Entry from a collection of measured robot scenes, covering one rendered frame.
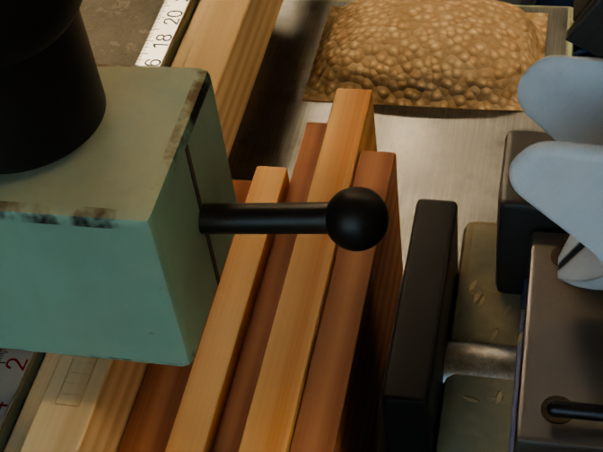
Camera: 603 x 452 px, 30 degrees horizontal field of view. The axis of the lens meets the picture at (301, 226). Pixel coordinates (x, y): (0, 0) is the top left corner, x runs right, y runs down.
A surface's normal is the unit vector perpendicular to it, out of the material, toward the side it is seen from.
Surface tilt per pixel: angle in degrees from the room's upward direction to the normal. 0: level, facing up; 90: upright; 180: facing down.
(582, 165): 93
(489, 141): 0
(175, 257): 90
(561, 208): 93
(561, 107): 85
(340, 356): 0
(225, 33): 0
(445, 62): 35
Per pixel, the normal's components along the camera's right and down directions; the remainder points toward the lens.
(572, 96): -0.23, 0.66
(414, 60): -0.22, -0.14
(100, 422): 0.98, 0.07
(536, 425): -0.11, -0.69
